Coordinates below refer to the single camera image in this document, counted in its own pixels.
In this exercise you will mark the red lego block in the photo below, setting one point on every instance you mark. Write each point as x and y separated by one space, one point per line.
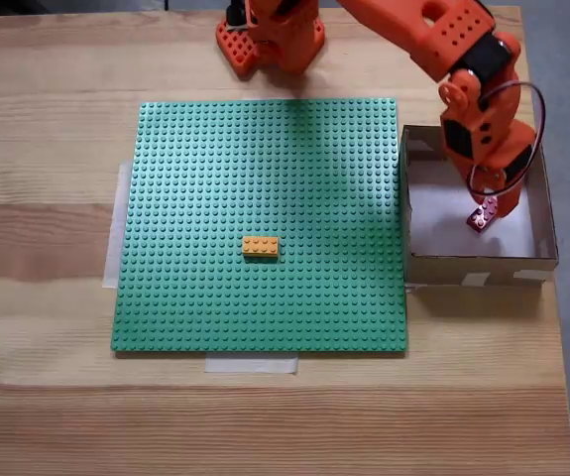
483 218

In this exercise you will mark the brown cardboard box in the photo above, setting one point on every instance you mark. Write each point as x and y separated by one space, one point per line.
438 273

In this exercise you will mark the green lego baseplate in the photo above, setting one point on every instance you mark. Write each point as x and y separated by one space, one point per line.
264 173

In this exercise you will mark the orange lego block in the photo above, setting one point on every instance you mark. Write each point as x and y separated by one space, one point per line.
261 247

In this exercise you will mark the white paper sheet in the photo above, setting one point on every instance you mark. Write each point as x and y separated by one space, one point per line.
438 223

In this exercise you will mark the masking tape strip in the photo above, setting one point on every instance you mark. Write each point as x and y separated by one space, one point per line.
113 238
250 365

